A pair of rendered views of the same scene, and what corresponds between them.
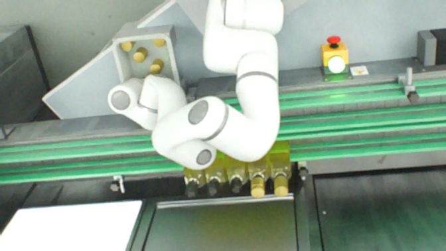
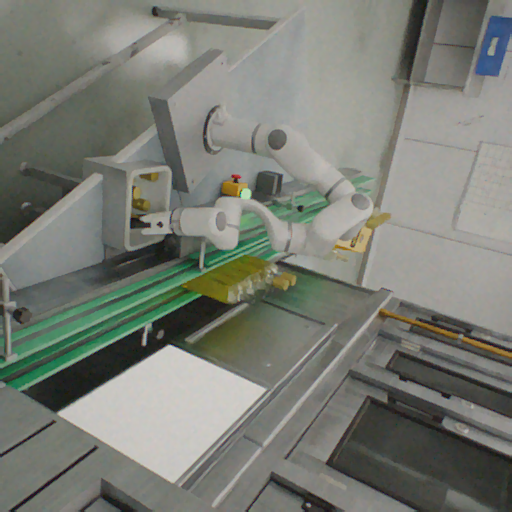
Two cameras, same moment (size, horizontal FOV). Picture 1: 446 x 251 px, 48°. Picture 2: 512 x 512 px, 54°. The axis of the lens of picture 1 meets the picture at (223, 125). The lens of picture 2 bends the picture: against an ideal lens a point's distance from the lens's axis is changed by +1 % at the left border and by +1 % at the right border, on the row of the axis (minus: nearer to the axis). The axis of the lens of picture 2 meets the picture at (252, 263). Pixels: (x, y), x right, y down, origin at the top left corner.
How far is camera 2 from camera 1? 1.53 m
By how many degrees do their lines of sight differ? 65
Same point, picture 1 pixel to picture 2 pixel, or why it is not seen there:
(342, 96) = not seen: hidden behind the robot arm
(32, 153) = (62, 327)
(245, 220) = (258, 320)
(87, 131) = (91, 288)
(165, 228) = (225, 348)
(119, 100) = (221, 221)
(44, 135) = (44, 306)
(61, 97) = (23, 257)
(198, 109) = (360, 199)
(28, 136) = not seen: hidden behind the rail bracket
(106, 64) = (84, 205)
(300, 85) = not seen: hidden behind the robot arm
